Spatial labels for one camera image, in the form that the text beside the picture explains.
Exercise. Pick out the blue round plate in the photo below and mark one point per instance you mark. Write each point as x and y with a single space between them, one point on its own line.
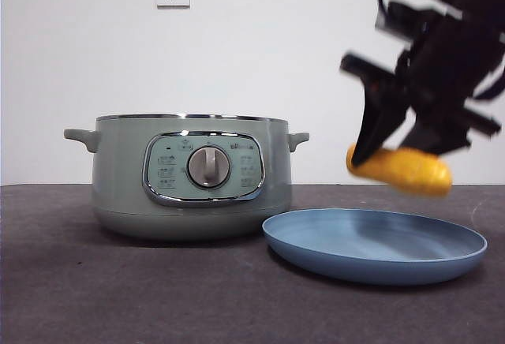
375 249

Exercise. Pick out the yellow corn cob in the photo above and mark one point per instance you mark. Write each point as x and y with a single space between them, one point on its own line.
410 174

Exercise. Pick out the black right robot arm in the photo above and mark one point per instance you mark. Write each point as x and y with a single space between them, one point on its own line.
446 52

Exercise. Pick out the pale green electric steamer pot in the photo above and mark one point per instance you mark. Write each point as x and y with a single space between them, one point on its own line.
118 170

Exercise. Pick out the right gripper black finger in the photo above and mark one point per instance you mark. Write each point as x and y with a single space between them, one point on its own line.
378 115
438 139

